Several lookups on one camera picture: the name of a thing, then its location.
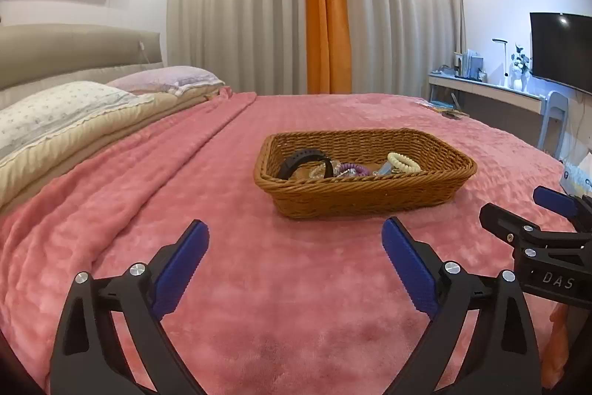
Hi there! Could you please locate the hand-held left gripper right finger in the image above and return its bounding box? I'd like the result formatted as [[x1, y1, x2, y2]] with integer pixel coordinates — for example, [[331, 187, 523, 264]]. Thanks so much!
[[381, 217, 542, 395]]

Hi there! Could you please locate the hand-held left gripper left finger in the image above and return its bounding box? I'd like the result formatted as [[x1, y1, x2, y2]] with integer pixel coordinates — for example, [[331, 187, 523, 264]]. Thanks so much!
[[48, 219, 210, 395]]

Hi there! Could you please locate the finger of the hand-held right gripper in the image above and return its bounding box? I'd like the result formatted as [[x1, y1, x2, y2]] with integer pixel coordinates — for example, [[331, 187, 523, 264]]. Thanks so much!
[[533, 186, 592, 234], [480, 203, 592, 257]]

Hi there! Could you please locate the brown wicker basket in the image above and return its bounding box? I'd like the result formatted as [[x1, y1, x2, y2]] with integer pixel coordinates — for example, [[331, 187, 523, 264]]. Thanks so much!
[[254, 127, 477, 220]]

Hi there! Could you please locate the cream spiral hair tie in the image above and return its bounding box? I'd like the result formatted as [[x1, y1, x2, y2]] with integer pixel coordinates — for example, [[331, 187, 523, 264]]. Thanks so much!
[[386, 152, 421, 174]]

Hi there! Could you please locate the purple spiral hair tie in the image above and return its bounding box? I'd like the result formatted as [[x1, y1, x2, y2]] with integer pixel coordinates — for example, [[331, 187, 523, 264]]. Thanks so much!
[[335, 163, 371, 178]]

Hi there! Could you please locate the black wrist band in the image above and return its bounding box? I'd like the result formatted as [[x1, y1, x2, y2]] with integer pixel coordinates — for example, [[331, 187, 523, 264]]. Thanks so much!
[[277, 149, 334, 180]]

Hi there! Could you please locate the grey plastic chair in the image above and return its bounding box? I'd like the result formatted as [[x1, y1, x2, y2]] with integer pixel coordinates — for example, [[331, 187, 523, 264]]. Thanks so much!
[[536, 90, 569, 160]]

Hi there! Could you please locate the pink fleece blanket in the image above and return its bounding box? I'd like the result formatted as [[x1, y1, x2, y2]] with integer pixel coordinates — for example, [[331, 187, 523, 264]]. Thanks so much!
[[0, 92, 569, 395]]

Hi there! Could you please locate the white flower vase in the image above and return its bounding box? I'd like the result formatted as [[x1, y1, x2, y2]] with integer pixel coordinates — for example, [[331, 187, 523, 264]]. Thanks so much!
[[509, 44, 532, 93]]

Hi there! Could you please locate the colourful booklet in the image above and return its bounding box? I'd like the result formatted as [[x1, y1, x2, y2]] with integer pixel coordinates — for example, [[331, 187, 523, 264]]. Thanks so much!
[[418, 99, 470, 119]]

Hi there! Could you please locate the white desk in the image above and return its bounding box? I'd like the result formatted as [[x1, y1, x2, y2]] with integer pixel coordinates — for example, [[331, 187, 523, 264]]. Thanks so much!
[[428, 71, 549, 146]]

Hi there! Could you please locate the white desk lamp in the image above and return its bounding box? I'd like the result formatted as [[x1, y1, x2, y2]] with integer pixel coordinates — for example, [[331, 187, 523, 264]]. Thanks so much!
[[491, 38, 510, 86]]

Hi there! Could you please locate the black television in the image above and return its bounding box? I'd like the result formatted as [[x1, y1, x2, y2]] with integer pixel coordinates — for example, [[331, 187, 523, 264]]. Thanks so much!
[[529, 12, 592, 94]]

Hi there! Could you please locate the beige quilt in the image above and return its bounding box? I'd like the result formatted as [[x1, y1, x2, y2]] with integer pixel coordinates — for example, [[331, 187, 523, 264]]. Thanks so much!
[[0, 83, 232, 211]]

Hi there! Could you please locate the row of books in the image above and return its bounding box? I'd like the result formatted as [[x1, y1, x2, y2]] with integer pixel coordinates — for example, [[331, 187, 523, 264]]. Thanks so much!
[[453, 49, 487, 81]]

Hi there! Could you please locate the purple pillow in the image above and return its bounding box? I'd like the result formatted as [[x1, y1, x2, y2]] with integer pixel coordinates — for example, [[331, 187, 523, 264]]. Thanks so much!
[[106, 66, 226, 95]]

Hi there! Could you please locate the white floral pillow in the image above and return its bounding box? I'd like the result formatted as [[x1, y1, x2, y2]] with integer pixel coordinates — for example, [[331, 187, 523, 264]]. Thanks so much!
[[0, 81, 155, 155]]

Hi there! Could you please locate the beige curtain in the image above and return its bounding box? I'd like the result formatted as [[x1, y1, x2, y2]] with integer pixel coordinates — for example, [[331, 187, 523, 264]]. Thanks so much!
[[342, 0, 463, 96], [169, 0, 310, 95]]

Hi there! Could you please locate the beige padded headboard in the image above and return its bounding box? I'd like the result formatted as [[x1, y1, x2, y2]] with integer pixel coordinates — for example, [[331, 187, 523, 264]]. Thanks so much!
[[0, 24, 164, 111]]

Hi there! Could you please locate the orange curtain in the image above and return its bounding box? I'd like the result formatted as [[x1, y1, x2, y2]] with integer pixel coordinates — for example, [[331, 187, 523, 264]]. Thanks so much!
[[300, 0, 352, 96]]

